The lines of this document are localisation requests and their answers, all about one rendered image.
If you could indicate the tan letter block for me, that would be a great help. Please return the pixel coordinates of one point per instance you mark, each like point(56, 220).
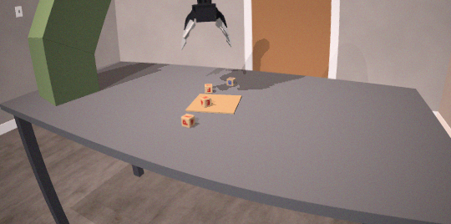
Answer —
point(188, 120)
point(231, 81)
point(208, 88)
point(205, 101)

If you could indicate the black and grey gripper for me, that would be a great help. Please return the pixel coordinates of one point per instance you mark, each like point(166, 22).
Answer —
point(205, 13)

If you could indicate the peach flat mat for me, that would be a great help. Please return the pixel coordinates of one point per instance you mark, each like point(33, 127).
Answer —
point(221, 104)

